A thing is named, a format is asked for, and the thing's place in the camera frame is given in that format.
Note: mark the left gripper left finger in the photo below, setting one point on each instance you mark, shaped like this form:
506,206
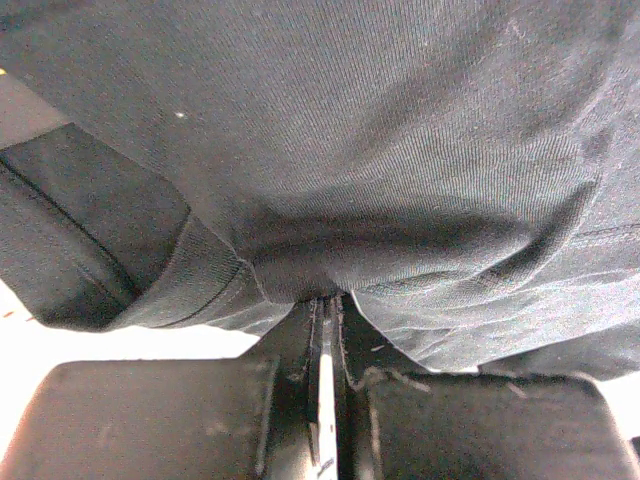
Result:
251,417

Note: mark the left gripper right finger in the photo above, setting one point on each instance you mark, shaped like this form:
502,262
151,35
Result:
397,420

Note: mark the black t shirt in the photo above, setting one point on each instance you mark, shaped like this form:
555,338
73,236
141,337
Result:
467,171

